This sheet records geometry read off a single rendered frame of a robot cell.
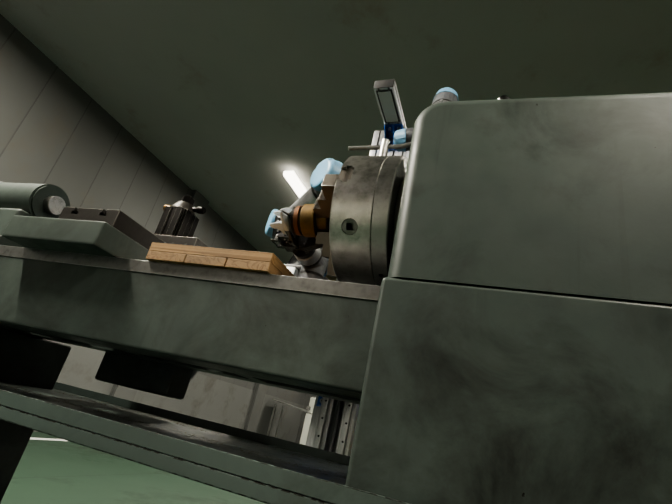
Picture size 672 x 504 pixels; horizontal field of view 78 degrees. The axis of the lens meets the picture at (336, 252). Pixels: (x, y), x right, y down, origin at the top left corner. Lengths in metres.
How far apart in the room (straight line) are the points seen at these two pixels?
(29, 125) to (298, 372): 4.16
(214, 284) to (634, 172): 0.76
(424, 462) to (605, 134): 0.59
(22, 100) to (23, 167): 0.57
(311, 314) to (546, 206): 0.43
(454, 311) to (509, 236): 0.15
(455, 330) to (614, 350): 0.20
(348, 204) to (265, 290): 0.24
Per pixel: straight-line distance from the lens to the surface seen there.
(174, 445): 0.67
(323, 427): 1.59
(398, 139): 1.45
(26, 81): 4.73
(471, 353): 0.64
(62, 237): 1.10
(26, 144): 4.63
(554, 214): 0.74
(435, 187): 0.76
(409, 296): 0.67
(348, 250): 0.86
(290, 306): 0.77
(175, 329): 0.88
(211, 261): 0.88
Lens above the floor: 0.62
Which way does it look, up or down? 22 degrees up
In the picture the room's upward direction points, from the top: 13 degrees clockwise
